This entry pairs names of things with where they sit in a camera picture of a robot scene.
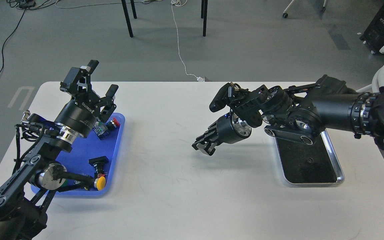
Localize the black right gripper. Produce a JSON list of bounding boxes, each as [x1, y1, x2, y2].
[[192, 113, 252, 156]]

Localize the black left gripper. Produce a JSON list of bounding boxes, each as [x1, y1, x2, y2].
[[54, 60, 119, 138]]

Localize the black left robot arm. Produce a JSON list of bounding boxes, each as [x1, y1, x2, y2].
[[0, 60, 118, 240]]

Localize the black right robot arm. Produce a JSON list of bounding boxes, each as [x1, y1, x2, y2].
[[192, 75, 384, 156]]

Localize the blue plastic tray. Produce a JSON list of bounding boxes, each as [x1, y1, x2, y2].
[[55, 113, 125, 198]]

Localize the metal tray with black mat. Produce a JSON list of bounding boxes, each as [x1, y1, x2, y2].
[[276, 130, 345, 187]]

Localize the black table legs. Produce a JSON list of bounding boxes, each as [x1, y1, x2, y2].
[[121, 0, 209, 38]]

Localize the white chair base with caster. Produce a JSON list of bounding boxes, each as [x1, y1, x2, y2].
[[282, 0, 329, 19]]

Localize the small green button switch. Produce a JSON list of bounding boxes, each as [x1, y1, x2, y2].
[[92, 121, 110, 140]]

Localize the red push button switch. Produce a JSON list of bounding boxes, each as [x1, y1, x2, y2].
[[105, 117, 120, 131]]

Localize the black push button switch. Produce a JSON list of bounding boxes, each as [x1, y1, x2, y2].
[[88, 156, 109, 174]]

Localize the yellow push button switch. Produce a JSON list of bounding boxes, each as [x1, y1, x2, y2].
[[83, 174, 106, 191]]

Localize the black cable on floor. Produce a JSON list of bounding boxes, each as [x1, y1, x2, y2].
[[0, 0, 56, 126]]

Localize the white cable on floor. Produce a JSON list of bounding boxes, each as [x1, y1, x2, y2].
[[171, 0, 206, 82]]

